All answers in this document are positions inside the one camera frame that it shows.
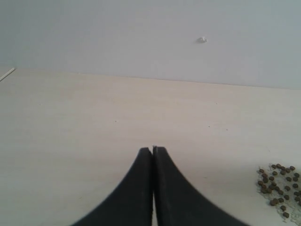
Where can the pile of brown pellets and rice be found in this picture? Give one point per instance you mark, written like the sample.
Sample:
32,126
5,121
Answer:
280,185

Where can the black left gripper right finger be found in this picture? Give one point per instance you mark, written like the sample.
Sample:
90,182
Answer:
177,202

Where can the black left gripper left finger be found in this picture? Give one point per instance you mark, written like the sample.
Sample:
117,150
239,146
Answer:
131,202

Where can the small white wall hook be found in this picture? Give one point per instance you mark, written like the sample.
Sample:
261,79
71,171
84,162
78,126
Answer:
201,40

